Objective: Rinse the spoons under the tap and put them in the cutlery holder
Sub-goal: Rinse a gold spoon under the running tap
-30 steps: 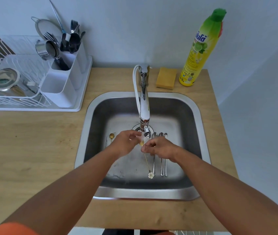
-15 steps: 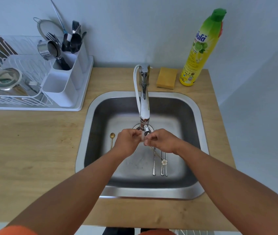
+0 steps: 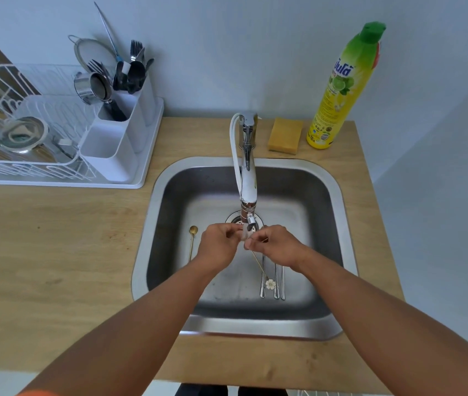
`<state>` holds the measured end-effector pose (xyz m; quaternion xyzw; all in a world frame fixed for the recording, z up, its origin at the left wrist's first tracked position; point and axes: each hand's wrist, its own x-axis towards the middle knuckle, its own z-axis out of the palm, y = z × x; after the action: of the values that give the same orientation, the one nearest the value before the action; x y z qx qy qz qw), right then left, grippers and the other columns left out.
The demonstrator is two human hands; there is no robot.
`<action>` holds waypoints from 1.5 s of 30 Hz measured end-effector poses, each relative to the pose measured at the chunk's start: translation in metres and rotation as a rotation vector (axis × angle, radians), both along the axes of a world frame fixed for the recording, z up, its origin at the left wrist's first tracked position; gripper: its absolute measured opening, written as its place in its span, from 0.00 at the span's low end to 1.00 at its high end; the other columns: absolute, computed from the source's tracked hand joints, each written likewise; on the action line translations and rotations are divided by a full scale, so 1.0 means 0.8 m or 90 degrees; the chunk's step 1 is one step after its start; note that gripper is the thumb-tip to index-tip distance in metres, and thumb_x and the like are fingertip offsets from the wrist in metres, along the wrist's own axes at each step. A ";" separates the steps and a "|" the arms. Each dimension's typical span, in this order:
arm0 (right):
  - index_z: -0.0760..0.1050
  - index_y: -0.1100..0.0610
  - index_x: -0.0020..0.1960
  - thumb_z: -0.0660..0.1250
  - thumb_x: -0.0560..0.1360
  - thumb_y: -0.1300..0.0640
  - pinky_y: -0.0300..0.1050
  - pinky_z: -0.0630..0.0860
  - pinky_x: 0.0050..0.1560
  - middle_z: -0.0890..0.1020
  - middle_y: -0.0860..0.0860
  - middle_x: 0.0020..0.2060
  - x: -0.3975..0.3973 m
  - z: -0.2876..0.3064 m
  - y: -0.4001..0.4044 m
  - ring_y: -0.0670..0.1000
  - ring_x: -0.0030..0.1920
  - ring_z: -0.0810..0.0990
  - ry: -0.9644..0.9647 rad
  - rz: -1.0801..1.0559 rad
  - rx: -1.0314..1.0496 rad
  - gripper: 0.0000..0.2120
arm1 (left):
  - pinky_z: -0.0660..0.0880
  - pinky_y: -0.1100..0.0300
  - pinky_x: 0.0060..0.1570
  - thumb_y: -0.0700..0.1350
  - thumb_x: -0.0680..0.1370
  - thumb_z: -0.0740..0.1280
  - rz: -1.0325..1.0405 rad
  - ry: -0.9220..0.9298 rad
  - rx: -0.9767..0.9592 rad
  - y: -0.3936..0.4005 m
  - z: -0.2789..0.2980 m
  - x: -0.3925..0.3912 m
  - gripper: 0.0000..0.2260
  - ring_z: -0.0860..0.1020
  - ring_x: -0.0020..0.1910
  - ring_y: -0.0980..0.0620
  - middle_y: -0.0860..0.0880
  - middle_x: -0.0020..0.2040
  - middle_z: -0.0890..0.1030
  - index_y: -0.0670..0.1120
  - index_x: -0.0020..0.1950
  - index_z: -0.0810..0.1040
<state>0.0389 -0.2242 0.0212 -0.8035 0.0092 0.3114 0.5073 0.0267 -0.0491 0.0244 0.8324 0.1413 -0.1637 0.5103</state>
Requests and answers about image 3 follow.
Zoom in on person's left hand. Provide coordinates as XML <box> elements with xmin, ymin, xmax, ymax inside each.
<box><xmin>194</xmin><ymin>222</ymin><xmax>245</xmax><ymax>277</ymax></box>

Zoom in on person's right hand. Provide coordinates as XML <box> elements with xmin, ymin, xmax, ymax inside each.
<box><xmin>243</xmin><ymin>224</ymin><xmax>314</xmax><ymax>273</ymax></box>

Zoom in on gold spoon with flower end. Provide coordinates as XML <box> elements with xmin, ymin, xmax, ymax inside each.
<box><xmin>188</xmin><ymin>225</ymin><xmax>199</xmax><ymax>262</ymax></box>
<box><xmin>250</xmin><ymin>249</ymin><xmax>277</xmax><ymax>291</ymax></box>

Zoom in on white cutlery holder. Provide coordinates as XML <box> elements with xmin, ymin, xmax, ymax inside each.
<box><xmin>80</xmin><ymin>71</ymin><xmax>157</xmax><ymax>184</ymax></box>

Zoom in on person's right forearm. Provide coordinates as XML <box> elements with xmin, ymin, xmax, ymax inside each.
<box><xmin>298</xmin><ymin>249</ymin><xmax>468</xmax><ymax>396</ymax></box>

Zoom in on person's left forearm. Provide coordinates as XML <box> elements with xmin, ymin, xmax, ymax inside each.
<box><xmin>17</xmin><ymin>259</ymin><xmax>222</xmax><ymax>396</ymax></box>

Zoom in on steel sink drain strainer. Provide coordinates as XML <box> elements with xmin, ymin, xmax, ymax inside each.
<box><xmin>225</xmin><ymin>210</ymin><xmax>264</xmax><ymax>228</ymax></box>

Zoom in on stainless steel sink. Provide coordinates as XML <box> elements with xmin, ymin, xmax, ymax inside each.
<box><xmin>131</xmin><ymin>156</ymin><xmax>358</xmax><ymax>341</ymax></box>

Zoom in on chrome faucet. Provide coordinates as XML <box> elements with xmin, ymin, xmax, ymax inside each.
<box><xmin>240</xmin><ymin>112</ymin><xmax>259</xmax><ymax>234</ymax></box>

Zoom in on yellow sponge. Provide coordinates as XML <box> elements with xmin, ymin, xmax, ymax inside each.
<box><xmin>267</xmin><ymin>117</ymin><xmax>304</xmax><ymax>155</ymax></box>

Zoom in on white plastic drainer tray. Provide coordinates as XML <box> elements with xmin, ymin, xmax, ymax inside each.
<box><xmin>0</xmin><ymin>63</ymin><xmax>165</xmax><ymax>189</ymax></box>

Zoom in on dark trousers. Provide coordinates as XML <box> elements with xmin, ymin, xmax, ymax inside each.
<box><xmin>174</xmin><ymin>383</ymin><xmax>289</xmax><ymax>396</ymax></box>

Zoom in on yellow dish soap bottle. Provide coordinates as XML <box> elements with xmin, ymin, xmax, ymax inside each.
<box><xmin>306</xmin><ymin>21</ymin><xmax>386</xmax><ymax>150</ymax></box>

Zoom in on small grey kitchen tool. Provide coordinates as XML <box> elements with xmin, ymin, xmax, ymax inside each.
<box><xmin>52</xmin><ymin>135</ymin><xmax>80</xmax><ymax>155</ymax></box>

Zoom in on steel pot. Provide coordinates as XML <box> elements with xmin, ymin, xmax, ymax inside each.
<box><xmin>10</xmin><ymin>137</ymin><xmax>79</xmax><ymax>163</ymax></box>

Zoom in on silver fork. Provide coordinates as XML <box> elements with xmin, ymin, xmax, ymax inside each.
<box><xmin>129</xmin><ymin>40</ymin><xmax>146</xmax><ymax>62</ymax></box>
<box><xmin>87</xmin><ymin>59</ymin><xmax>113</xmax><ymax>79</ymax></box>

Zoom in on steel mesh strainer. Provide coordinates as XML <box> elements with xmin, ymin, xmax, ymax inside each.
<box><xmin>68</xmin><ymin>35</ymin><xmax>117</xmax><ymax>73</ymax></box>

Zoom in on white faucet hose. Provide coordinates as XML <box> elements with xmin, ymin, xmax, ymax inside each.
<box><xmin>229</xmin><ymin>113</ymin><xmax>245</xmax><ymax>199</ymax></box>

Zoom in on white wire dish rack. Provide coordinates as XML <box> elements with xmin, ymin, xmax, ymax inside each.
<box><xmin>0</xmin><ymin>63</ymin><xmax>98</xmax><ymax>182</ymax></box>

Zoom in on steel cup with black handle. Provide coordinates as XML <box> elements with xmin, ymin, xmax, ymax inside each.
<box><xmin>73</xmin><ymin>71</ymin><xmax>127</xmax><ymax>122</ymax></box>

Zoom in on thin metal blue-handled tool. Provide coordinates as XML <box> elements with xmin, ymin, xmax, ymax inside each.
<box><xmin>94</xmin><ymin>2</ymin><xmax>124</xmax><ymax>62</ymax></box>

